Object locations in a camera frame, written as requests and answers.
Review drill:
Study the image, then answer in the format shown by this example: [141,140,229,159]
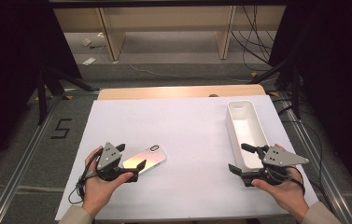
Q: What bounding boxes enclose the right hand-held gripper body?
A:
[241,146,310,188]

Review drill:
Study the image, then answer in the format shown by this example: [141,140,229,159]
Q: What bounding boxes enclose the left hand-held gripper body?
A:
[96,142,139,183]

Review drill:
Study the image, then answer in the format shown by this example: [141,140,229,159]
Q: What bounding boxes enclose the white plastic storage box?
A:
[225,100,271,174]

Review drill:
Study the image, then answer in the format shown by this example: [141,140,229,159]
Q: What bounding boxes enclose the person's right hand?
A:
[251,166,310,220]

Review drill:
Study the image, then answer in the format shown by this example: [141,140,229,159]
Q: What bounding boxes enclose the person's left hand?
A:
[83,147,134,216]

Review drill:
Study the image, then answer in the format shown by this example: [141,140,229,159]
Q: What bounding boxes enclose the white board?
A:
[55,94,319,221]

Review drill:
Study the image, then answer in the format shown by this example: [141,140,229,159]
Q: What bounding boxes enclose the black metal stand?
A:
[35,66,100,126]
[249,59,303,119]

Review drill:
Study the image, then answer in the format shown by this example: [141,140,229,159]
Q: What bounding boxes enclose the black curtain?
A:
[268,0,352,200]
[0,0,83,185]

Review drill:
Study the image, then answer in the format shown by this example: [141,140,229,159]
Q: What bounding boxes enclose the light wooden desk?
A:
[53,4,287,62]

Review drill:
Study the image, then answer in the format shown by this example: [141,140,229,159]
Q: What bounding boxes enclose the right hand-held gripper cable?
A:
[270,166,306,196]

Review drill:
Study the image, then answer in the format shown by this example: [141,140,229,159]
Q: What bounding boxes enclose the hand-held gripper cable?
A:
[67,148,104,205]
[270,166,306,196]

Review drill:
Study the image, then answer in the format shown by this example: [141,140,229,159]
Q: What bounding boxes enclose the left hand-held gripper cable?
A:
[67,148,104,205]

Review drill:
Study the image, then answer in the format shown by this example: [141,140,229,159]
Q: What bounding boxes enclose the black floor cable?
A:
[276,97,325,191]

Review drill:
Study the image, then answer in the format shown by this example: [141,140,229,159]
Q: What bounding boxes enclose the metal floor rail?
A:
[0,92,63,224]
[276,91,352,224]

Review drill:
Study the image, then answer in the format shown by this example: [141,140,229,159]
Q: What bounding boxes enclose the white floor cable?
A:
[129,63,253,84]

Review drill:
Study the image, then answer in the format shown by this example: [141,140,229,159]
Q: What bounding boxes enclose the bundle of black cables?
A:
[230,5,275,73]

